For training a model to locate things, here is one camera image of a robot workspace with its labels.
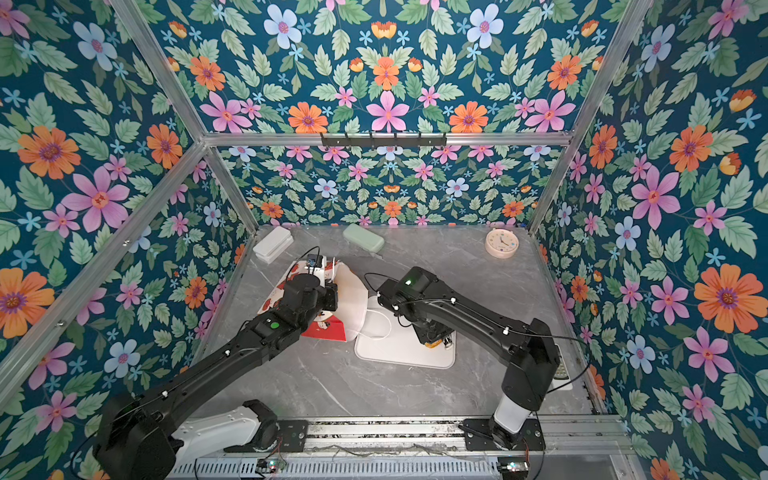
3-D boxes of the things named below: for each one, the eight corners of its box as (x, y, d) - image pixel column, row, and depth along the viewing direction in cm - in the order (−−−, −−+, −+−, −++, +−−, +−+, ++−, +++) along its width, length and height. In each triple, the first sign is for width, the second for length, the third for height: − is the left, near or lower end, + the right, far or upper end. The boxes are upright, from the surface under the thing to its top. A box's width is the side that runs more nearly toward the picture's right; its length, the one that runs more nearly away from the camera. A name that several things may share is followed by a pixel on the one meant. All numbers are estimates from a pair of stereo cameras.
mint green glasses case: (341, 236, 119) (340, 231, 116) (353, 226, 123) (352, 220, 120) (376, 255, 113) (375, 249, 110) (387, 243, 117) (387, 237, 114)
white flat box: (253, 255, 113) (248, 247, 109) (281, 232, 121) (276, 224, 117) (269, 264, 110) (264, 256, 106) (296, 240, 118) (292, 232, 114)
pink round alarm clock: (488, 258, 113) (490, 252, 110) (482, 234, 121) (484, 228, 118) (519, 258, 113) (522, 252, 110) (512, 234, 121) (514, 228, 118)
